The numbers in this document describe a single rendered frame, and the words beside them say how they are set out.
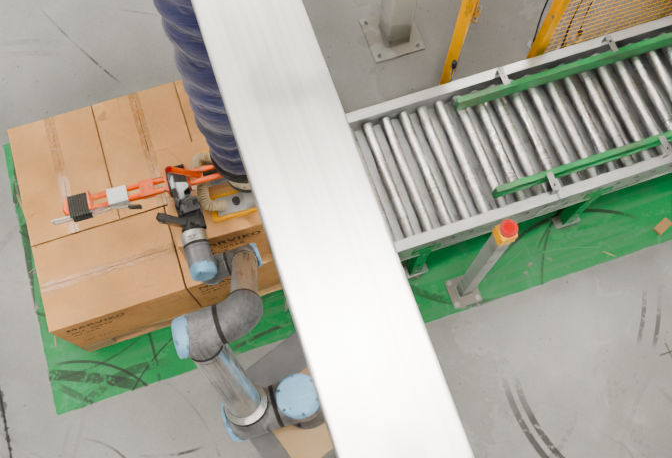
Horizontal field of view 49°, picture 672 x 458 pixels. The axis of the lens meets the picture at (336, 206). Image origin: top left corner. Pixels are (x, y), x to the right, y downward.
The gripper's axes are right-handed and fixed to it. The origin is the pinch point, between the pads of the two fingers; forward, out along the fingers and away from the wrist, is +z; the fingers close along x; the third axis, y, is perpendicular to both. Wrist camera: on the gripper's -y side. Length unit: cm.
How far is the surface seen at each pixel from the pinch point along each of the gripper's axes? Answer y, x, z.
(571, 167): 163, -56, -23
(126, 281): -37, -65, -9
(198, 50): 24, 93, -11
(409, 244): 84, -61, -33
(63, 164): -52, -65, 54
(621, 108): 202, -65, -1
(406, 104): 106, -60, 31
